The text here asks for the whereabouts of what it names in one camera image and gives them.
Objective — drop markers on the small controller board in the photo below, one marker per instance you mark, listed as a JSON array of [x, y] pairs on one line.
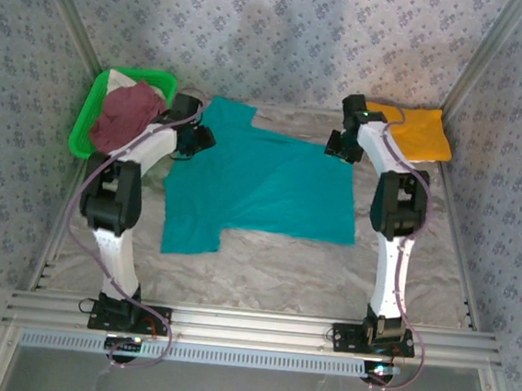
[[124, 341], [380, 369]]

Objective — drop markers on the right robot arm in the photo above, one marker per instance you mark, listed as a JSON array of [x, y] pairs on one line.
[[390, 272]]

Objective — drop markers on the crumpled white t-shirt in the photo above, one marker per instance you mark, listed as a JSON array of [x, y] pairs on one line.
[[117, 79]]

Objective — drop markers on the green plastic basket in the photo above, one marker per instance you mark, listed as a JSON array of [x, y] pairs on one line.
[[79, 138]]

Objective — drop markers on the teal t-shirt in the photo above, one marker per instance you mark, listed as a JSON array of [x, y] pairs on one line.
[[267, 182]]

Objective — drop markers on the folded orange t-shirt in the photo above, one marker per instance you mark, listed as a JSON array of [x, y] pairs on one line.
[[424, 137]]

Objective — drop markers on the maroon t-shirt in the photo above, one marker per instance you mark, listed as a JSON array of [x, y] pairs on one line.
[[125, 118]]

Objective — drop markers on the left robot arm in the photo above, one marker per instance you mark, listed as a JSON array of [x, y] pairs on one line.
[[114, 255]]

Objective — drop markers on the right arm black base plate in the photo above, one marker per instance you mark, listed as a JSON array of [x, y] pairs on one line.
[[344, 340]]

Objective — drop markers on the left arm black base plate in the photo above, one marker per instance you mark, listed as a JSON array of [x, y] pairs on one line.
[[157, 315]]

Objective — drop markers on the aluminium frame post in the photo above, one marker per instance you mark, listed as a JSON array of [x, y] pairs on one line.
[[483, 55], [73, 16]]

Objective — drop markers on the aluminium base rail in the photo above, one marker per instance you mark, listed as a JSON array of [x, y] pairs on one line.
[[253, 329]]

